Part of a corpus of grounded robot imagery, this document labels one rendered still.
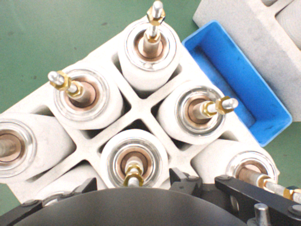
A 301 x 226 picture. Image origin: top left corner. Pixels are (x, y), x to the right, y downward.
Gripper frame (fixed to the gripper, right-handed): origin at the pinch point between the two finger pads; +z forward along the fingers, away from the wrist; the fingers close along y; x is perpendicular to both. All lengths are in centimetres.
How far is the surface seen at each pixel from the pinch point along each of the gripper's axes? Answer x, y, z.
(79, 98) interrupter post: 9.1, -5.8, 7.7
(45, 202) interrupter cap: -3.5, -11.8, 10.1
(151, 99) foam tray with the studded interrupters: 9.6, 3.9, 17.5
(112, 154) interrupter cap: 1.7, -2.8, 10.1
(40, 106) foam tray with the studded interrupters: 10.2, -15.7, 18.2
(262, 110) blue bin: 6.1, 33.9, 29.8
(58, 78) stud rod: 9.9, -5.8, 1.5
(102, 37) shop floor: 31.1, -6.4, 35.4
